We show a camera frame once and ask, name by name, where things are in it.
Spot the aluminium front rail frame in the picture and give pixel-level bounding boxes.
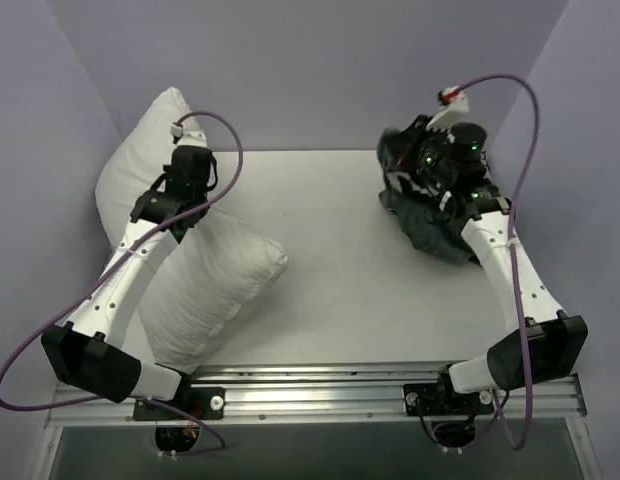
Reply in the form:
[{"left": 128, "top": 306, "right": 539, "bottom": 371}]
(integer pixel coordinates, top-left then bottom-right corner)
[{"left": 45, "top": 362, "right": 587, "bottom": 428}]

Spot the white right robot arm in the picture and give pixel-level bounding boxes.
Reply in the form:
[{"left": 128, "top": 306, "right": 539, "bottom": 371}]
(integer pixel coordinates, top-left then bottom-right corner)
[{"left": 397, "top": 115, "right": 588, "bottom": 413}]

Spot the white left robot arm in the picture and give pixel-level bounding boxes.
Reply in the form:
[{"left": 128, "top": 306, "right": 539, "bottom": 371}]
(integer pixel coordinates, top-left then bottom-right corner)
[{"left": 41, "top": 146, "right": 217, "bottom": 419}]

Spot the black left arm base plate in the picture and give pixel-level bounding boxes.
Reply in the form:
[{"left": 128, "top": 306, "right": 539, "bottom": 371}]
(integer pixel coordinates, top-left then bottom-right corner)
[{"left": 132, "top": 386, "right": 226, "bottom": 422}]

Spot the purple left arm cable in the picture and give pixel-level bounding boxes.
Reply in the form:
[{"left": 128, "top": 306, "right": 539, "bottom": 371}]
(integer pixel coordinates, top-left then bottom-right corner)
[{"left": 0, "top": 110, "right": 244, "bottom": 454}]

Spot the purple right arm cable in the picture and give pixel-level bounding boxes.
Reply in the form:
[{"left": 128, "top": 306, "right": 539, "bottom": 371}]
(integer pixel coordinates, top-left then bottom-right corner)
[{"left": 437, "top": 74, "right": 540, "bottom": 451}]

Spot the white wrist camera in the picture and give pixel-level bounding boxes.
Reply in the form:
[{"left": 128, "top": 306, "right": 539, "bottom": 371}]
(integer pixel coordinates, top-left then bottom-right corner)
[
  {"left": 426, "top": 86, "right": 470, "bottom": 132},
  {"left": 170, "top": 123, "right": 208, "bottom": 149}
]

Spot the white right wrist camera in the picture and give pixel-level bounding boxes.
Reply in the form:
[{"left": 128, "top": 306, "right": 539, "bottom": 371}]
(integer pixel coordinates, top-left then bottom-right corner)
[{"left": 426, "top": 86, "right": 470, "bottom": 132}]

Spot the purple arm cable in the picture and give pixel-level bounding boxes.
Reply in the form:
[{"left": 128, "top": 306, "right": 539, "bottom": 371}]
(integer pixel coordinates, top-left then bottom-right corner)
[
  {"left": 437, "top": 74, "right": 540, "bottom": 451},
  {"left": 0, "top": 110, "right": 244, "bottom": 454}
]

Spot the white pillow insert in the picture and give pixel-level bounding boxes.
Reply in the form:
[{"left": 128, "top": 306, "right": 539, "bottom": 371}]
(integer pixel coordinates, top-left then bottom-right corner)
[{"left": 95, "top": 87, "right": 288, "bottom": 373}]

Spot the zebra and grey plush pillowcase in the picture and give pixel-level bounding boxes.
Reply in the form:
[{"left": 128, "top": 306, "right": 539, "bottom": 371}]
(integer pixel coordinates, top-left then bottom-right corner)
[{"left": 376, "top": 127, "right": 480, "bottom": 265}]

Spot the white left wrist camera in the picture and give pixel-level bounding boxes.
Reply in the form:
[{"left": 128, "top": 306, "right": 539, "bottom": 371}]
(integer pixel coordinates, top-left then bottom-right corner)
[{"left": 170, "top": 123, "right": 208, "bottom": 149}]

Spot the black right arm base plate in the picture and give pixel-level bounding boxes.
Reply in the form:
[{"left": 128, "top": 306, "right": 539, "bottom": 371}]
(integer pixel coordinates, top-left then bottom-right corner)
[{"left": 402, "top": 383, "right": 494, "bottom": 417}]

